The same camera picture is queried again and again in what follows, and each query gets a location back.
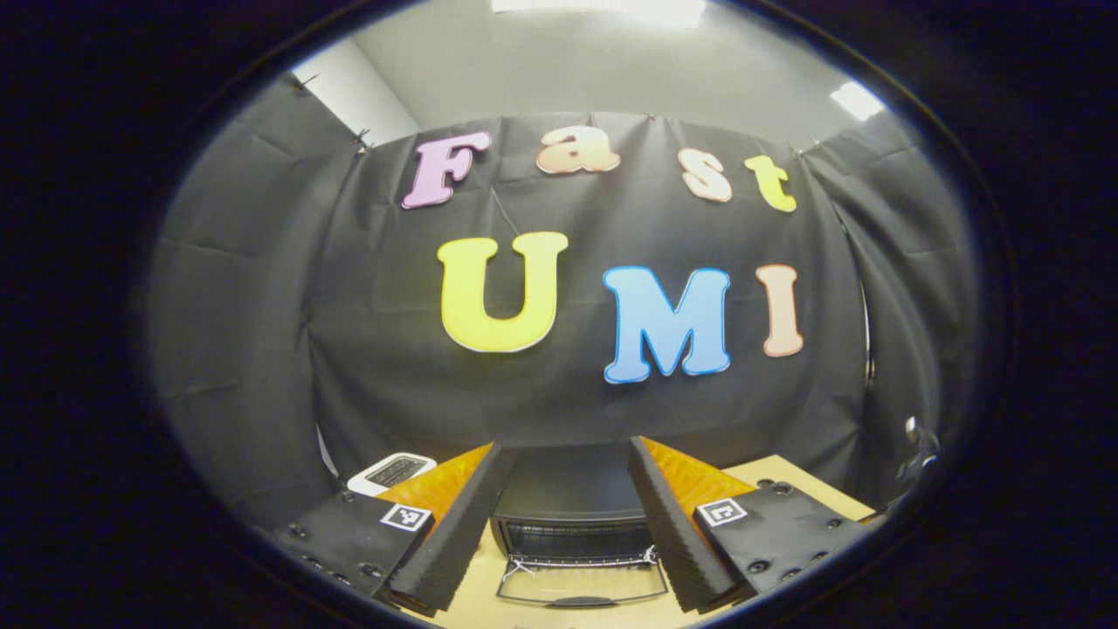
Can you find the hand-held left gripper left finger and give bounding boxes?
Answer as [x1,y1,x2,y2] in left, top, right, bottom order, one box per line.
[273,441,518,614]

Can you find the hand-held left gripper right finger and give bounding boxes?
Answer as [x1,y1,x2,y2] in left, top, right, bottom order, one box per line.
[627,435,874,614]

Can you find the black electric oven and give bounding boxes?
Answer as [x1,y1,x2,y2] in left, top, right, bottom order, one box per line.
[487,444,672,609]

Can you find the white toaster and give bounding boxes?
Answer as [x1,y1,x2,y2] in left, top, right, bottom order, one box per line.
[347,452,438,499]

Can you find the black backdrop cloth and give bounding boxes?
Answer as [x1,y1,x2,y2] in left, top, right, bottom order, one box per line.
[148,74,979,529]

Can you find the small ceiling light panel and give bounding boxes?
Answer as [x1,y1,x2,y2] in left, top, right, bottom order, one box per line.
[828,81,887,121]

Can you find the large ceiling light panel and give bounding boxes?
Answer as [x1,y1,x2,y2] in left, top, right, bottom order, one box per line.
[489,0,708,29]

